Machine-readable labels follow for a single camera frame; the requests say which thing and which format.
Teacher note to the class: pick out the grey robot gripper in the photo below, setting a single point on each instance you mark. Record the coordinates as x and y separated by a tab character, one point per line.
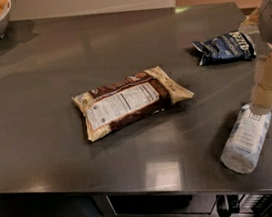
260	22

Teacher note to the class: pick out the black appliance under table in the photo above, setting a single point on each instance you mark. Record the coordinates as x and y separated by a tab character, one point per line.
244	205

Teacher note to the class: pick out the clear plastic water bottle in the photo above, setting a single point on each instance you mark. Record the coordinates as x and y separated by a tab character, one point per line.
243	147

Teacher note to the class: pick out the blue Kettle chips bag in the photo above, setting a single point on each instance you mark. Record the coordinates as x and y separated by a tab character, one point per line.
229	47

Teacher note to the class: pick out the brown and cream snack bag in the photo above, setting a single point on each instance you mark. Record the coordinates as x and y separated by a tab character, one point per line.
111	107

